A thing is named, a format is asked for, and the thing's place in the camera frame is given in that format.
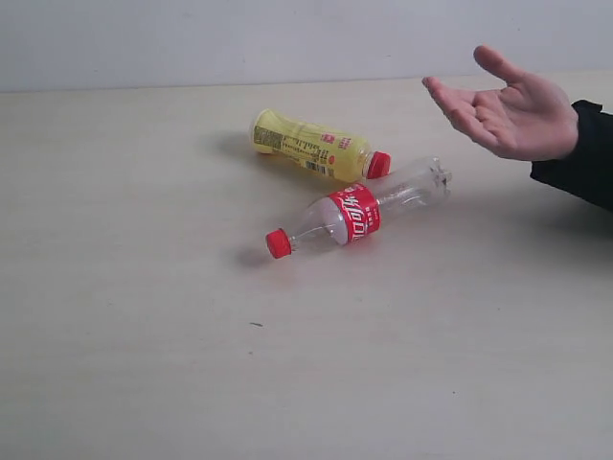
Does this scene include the yellow bottle red cap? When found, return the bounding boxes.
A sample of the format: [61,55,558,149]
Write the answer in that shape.
[249,108,392,183]

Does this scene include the clear cola bottle red label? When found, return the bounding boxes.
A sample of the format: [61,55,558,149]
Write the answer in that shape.
[265,157,452,259]

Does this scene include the person's open bare hand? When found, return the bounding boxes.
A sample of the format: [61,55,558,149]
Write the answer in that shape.
[422,45,579,162]

